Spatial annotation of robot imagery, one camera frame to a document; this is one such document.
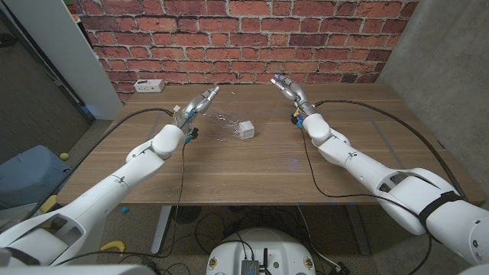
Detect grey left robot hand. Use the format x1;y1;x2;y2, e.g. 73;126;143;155
174;85;221;133

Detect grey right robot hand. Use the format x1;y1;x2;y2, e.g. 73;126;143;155
270;74;317;116

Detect small white box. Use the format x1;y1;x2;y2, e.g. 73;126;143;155
238;120;256;141

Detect white left shoulder shell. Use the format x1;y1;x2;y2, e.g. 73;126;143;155
0;263;157;275

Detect white right shoulder shell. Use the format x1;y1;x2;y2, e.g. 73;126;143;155
458;263;489;275

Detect grey electronics box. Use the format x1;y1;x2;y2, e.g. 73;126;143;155
240;258;261;275

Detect white power strip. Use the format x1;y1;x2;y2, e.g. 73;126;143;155
133;79;166;94

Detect red brick print backdrop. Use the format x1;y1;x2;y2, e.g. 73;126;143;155
70;0;419;105

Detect black round floor disc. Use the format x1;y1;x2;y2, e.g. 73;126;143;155
170;205;202;225

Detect white table leg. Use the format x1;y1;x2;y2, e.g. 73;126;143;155
151;205;173;255

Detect white pillar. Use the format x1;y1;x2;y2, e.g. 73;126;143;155
3;0;124;121

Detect grey table leg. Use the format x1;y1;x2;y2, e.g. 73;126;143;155
345;204;371;256

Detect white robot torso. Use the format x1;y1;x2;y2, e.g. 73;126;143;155
205;228;317;275

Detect yellow toy banana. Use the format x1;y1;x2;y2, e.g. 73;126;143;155
99;240;126;253

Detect yellow foam pad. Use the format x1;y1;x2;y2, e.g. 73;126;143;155
37;194;58;215

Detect blue plastic bin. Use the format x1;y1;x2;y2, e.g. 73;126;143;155
0;144;76;210

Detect black floor plug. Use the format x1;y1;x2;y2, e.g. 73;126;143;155
331;261;351;275

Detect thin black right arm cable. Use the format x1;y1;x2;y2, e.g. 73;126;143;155
292;114;435;275

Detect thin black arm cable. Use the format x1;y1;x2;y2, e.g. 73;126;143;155
292;114;435;275
53;129;199;267

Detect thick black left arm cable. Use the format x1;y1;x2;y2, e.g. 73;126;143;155
26;108;176;222

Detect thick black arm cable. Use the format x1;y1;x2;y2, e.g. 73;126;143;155
26;108;176;222
313;99;467;199

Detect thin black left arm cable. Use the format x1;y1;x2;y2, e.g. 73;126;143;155
53;129;199;267

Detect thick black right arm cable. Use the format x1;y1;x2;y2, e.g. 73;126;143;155
313;99;467;199

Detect black floor cable tangle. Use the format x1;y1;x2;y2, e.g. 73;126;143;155
167;205;345;268

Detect white floor cable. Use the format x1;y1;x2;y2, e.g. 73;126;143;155
296;205;341;268

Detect grey perforated wall panel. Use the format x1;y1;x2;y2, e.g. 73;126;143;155
0;7;96;165

